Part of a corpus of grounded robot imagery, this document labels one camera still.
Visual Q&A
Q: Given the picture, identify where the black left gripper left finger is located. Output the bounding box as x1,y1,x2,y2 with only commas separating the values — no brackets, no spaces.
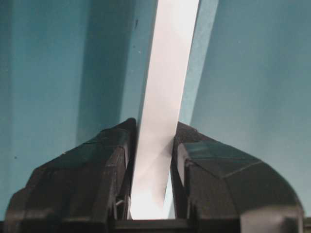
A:
4,118,137,233

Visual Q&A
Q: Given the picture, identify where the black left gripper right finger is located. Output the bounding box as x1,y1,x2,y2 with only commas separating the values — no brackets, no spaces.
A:
171,123,304,233

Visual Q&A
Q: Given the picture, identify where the white-edged wooden board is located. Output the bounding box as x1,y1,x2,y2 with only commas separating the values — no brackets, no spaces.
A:
130,0,199,220

